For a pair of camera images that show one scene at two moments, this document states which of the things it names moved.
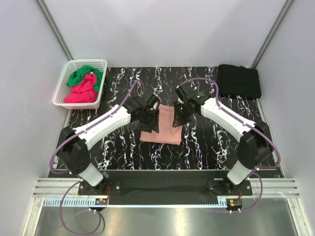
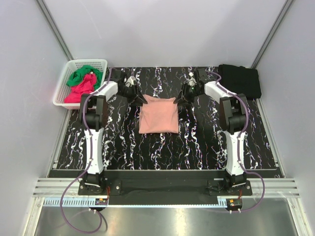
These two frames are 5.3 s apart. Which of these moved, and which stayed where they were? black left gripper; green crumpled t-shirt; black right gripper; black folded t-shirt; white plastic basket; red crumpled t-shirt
Moved: black right gripper; black left gripper
Stayed: red crumpled t-shirt; black folded t-shirt; green crumpled t-shirt; white plastic basket
